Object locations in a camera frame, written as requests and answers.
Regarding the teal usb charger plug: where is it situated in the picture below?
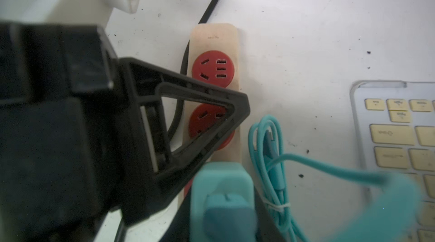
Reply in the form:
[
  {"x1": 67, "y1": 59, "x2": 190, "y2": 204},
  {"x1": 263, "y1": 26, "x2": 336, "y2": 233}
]
[{"x1": 189, "y1": 162, "x2": 258, "y2": 242}]

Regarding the white keyboard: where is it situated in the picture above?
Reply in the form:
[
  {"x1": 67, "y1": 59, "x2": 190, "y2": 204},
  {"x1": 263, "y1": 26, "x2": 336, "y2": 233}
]
[{"x1": 350, "y1": 81, "x2": 435, "y2": 242}]

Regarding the teal usb cable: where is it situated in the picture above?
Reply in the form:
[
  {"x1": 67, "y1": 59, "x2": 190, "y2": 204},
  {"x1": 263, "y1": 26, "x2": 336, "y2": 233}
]
[{"x1": 247, "y1": 114, "x2": 422, "y2": 242}]

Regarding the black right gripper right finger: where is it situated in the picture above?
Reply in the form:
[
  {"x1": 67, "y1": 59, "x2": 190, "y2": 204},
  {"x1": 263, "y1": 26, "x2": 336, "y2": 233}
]
[{"x1": 254, "y1": 188, "x2": 285, "y2": 242}]

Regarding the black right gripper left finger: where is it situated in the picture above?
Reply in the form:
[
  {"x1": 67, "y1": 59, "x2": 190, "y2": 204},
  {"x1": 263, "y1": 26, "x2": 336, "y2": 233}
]
[{"x1": 163, "y1": 191, "x2": 191, "y2": 242}]

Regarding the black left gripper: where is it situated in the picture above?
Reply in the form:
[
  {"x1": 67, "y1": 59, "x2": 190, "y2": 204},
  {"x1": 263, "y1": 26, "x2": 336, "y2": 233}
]
[{"x1": 0, "y1": 21, "x2": 160, "y2": 242}]

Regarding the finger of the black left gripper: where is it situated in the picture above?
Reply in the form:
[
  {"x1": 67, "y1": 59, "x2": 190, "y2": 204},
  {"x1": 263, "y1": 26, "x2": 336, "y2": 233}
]
[{"x1": 117, "y1": 58, "x2": 250, "y2": 225}]

